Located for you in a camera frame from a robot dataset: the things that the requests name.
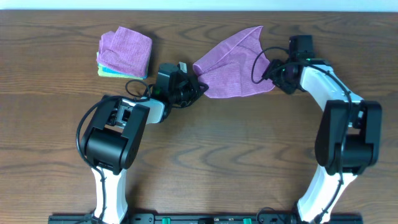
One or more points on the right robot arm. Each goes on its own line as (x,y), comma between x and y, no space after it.
(348,138)

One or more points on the folded blue cloth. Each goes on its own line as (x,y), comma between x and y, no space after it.
(107,72)

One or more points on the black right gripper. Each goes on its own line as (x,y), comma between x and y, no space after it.
(270,73)

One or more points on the folded purple cloth on stack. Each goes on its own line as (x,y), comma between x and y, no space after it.
(128,42)

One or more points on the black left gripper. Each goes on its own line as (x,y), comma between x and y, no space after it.
(193,84)

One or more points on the purple cloth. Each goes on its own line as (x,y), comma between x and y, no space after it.
(228,67)
(128,42)

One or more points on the folded light green cloth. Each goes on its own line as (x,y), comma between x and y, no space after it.
(126,59)

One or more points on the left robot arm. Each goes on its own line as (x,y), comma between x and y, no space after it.
(109,135)

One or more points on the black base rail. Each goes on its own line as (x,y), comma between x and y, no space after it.
(149,218)

